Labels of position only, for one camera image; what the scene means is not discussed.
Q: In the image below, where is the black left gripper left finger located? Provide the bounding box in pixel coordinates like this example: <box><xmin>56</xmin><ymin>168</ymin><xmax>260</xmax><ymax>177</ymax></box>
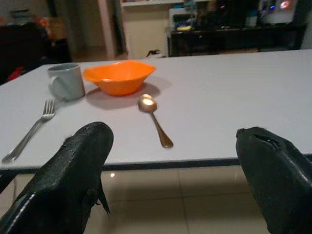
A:
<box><xmin>0</xmin><ymin>121</ymin><xmax>115</xmax><ymax>234</ymax></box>

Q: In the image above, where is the golden metal spoon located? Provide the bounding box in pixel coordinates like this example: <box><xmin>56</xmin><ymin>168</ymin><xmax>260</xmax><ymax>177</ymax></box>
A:
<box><xmin>137</xmin><ymin>94</ymin><xmax>174</xmax><ymax>149</ymax></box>

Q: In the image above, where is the red cloth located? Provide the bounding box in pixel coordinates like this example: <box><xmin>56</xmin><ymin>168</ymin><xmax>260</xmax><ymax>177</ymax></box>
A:
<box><xmin>6</xmin><ymin>66</ymin><xmax>25</xmax><ymax>82</ymax></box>

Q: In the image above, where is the white cabinet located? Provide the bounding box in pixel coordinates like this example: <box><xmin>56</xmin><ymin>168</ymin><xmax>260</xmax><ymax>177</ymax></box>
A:
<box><xmin>120</xmin><ymin>0</ymin><xmax>173</xmax><ymax>59</ymax></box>

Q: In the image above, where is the silver metal fork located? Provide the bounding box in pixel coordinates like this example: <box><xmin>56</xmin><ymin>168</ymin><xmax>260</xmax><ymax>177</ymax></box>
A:
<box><xmin>1</xmin><ymin>99</ymin><xmax>56</xmax><ymax>164</ymax></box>

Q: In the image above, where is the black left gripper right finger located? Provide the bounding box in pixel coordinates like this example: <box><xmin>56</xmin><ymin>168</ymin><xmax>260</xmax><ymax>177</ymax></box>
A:
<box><xmin>235</xmin><ymin>126</ymin><xmax>312</xmax><ymax>234</ymax></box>

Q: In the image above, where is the orange plastic bowl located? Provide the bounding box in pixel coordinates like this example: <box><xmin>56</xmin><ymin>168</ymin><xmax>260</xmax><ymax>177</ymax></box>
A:
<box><xmin>83</xmin><ymin>60</ymin><xmax>156</xmax><ymax>97</ymax></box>

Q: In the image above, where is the black console table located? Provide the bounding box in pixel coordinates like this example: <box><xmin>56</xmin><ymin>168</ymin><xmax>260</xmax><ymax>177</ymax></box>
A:
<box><xmin>167</xmin><ymin>23</ymin><xmax>308</xmax><ymax>57</ymax></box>

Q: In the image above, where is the black chair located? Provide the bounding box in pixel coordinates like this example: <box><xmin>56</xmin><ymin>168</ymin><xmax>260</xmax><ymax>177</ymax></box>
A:
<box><xmin>0</xmin><ymin>22</ymin><xmax>72</xmax><ymax>85</ymax></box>

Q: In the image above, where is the pale grey ceramic mug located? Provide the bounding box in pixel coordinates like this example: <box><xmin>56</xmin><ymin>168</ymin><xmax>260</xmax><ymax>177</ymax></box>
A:
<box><xmin>47</xmin><ymin>62</ymin><xmax>86</xmax><ymax>101</ymax></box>

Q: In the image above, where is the white appliance with lights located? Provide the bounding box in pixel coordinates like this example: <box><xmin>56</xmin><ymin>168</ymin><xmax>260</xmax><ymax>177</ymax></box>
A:
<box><xmin>257</xmin><ymin>0</ymin><xmax>297</xmax><ymax>25</ymax></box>

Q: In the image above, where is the orange patterned bag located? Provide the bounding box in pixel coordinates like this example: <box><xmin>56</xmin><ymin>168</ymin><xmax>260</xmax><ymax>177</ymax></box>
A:
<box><xmin>33</xmin><ymin>15</ymin><xmax>67</xmax><ymax>40</ymax></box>

